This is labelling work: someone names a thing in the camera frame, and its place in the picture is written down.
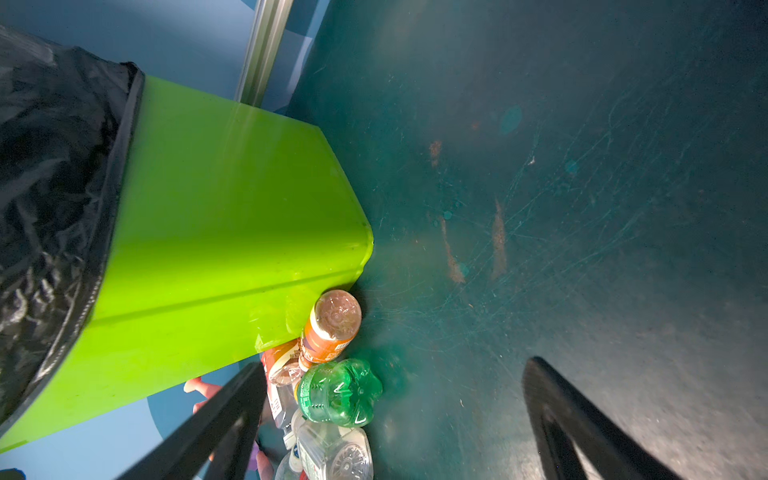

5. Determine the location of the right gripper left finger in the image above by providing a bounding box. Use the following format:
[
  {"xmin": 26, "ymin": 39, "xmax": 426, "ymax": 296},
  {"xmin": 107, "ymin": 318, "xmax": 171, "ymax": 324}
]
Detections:
[{"xmin": 121, "ymin": 363, "xmax": 267, "ymax": 480}]

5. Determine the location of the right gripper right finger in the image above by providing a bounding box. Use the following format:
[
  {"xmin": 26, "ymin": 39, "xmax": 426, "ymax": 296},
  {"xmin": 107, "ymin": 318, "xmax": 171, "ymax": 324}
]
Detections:
[{"xmin": 522, "ymin": 357, "xmax": 679, "ymax": 479}]

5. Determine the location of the green plastic waste bin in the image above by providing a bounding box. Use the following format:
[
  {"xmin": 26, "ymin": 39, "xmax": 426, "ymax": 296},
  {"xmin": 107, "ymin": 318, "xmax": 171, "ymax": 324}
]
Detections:
[{"xmin": 1, "ymin": 77, "xmax": 374, "ymax": 451}]

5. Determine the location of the black bin liner bag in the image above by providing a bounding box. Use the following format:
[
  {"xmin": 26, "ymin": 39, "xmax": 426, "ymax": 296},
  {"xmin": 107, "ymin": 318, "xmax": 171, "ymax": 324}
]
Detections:
[{"xmin": 1, "ymin": 27, "xmax": 146, "ymax": 431}]

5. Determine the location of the pink plastic watering can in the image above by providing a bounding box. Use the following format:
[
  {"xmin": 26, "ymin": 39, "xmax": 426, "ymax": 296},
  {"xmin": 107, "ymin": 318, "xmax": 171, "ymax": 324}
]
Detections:
[{"xmin": 183, "ymin": 377, "xmax": 222, "ymax": 414}]

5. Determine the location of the guava juice clear bottle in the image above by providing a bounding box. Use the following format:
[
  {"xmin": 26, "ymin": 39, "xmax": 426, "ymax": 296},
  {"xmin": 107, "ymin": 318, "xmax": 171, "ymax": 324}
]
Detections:
[{"xmin": 267, "ymin": 381, "xmax": 298, "ymax": 429}]

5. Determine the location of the brown coffee drink bottle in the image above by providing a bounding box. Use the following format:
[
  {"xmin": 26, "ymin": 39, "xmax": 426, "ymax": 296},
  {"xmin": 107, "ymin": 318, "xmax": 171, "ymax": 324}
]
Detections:
[{"xmin": 261, "ymin": 339, "xmax": 304, "ymax": 386}]

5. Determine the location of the green label clear bottle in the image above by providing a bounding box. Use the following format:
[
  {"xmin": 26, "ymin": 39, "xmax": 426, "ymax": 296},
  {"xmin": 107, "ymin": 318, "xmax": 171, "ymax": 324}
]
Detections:
[{"xmin": 291, "ymin": 411, "xmax": 374, "ymax": 480}]

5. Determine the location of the green soda bottle yellow cap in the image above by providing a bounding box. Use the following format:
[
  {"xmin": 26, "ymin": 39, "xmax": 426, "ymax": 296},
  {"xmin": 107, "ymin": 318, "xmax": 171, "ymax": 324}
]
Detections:
[{"xmin": 295, "ymin": 358, "xmax": 383, "ymax": 428}]

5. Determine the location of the gold label brown bottle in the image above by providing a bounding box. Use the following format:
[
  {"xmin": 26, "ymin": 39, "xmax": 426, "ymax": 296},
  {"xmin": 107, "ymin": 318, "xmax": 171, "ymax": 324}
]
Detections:
[{"xmin": 299, "ymin": 290, "xmax": 362, "ymax": 372}]

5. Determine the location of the aluminium frame post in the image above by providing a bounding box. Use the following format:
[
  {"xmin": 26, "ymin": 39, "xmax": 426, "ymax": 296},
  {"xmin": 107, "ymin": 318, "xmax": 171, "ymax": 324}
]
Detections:
[{"xmin": 236, "ymin": 0, "xmax": 294, "ymax": 107}]

